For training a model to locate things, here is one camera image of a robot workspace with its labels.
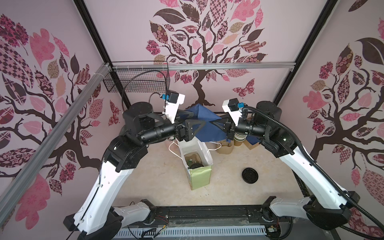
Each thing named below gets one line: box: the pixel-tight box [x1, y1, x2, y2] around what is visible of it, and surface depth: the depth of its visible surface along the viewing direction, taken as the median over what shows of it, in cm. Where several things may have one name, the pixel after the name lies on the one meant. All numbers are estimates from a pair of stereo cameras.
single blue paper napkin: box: [183, 103, 227, 142], surface depth 53 cm
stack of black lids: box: [242, 167, 259, 184], surface depth 87 cm
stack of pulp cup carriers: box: [216, 140, 234, 155], surface depth 92 cm
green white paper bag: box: [176, 137, 213, 191], surface depth 74 cm
